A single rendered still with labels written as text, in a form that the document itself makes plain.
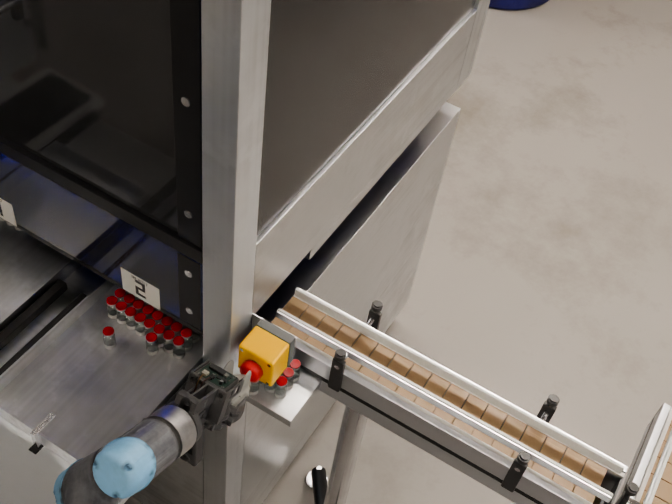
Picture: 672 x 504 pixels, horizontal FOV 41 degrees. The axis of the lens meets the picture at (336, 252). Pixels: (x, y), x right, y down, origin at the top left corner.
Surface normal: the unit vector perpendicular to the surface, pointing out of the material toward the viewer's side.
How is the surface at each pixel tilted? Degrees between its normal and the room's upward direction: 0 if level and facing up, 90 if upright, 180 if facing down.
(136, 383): 0
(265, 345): 0
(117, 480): 65
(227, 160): 90
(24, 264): 0
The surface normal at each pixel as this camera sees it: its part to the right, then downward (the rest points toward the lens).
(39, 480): 0.11, -0.65
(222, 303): -0.51, 0.61
